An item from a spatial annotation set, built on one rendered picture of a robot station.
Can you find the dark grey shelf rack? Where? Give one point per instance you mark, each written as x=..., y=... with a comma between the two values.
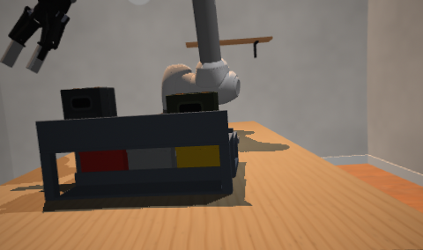
x=139, y=132

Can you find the yellow bin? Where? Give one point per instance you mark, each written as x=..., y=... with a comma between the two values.
x=197, y=156

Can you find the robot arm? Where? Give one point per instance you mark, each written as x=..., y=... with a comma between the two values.
x=212, y=72

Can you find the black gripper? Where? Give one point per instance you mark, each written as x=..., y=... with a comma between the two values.
x=27, y=26

